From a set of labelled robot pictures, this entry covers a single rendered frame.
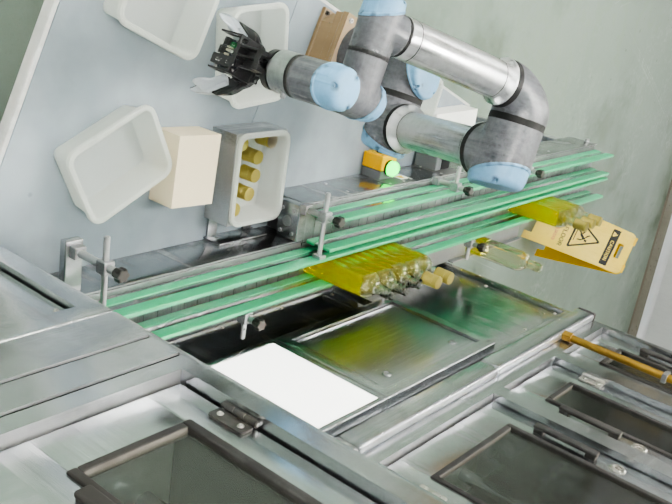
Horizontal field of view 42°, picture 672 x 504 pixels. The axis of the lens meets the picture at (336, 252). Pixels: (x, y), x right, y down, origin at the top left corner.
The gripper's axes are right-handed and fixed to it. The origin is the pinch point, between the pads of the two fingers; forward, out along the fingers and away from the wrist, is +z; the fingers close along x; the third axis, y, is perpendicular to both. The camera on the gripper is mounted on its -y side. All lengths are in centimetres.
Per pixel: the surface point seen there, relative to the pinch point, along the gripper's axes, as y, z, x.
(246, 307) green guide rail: -41, 1, 46
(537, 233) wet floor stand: -393, 88, -21
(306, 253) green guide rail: -60, 5, 30
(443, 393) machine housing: -64, -41, 47
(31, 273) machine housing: 27, -10, 46
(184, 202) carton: -23.0, 13.7, 28.6
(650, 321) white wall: -691, 81, -5
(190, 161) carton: -20.1, 13.7, 19.8
